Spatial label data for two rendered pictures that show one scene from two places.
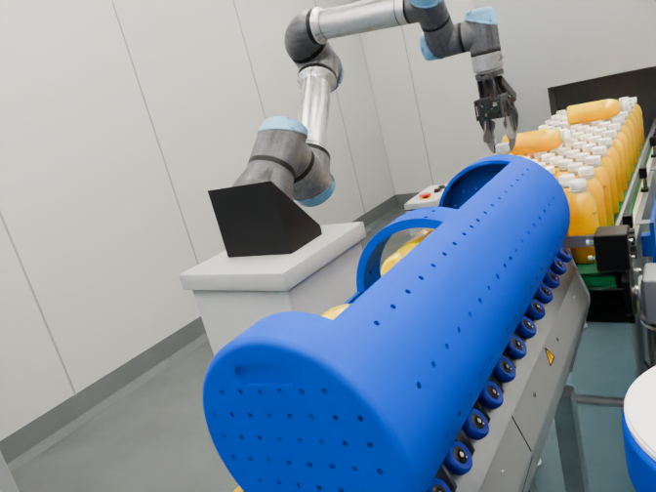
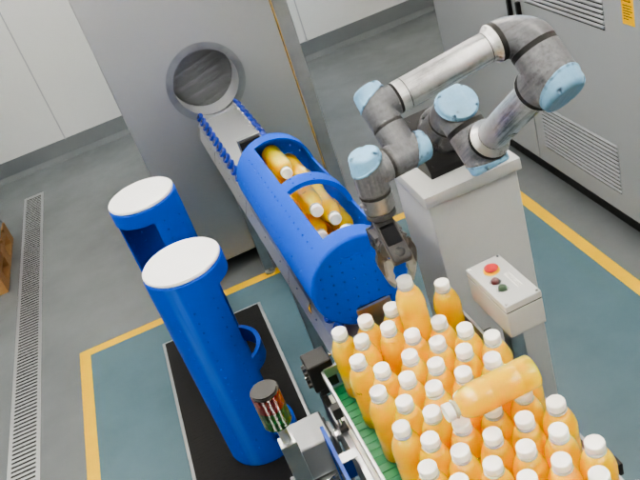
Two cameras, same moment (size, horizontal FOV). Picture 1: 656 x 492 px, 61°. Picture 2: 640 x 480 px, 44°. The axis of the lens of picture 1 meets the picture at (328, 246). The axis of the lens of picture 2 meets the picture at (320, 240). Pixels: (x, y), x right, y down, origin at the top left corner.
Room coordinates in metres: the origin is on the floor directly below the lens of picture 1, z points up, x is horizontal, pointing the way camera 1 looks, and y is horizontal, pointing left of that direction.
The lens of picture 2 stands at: (2.44, -1.73, 2.33)
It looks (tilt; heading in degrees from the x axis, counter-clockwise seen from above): 31 degrees down; 134
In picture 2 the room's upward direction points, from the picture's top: 20 degrees counter-clockwise
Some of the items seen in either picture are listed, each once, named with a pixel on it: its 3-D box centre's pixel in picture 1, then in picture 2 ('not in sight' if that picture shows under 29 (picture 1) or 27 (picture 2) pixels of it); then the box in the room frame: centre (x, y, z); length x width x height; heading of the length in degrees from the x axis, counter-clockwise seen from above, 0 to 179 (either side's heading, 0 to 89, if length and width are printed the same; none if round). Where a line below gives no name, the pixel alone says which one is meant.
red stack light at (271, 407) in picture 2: not in sight; (268, 399); (1.39, -0.97, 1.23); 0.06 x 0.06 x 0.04
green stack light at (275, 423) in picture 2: not in sight; (274, 413); (1.39, -0.97, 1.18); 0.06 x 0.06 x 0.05
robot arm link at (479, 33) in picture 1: (480, 31); (370, 172); (1.46, -0.51, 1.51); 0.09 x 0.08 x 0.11; 61
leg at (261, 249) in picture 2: not in sight; (251, 226); (-0.38, 0.69, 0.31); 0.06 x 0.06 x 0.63; 54
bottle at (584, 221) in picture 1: (583, 224); (350, 363); (1.32, -0.63, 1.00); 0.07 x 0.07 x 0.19
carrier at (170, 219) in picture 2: not in sight; (181, 280); (-0.07, -0.07, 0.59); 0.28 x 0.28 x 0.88
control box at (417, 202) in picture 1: (434, 208); (505, 294); (1.63, -0.34, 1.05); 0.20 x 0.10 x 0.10; 144
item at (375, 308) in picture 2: not in sight; (377, 319); (1.30, -0.46, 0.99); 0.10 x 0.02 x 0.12; 54
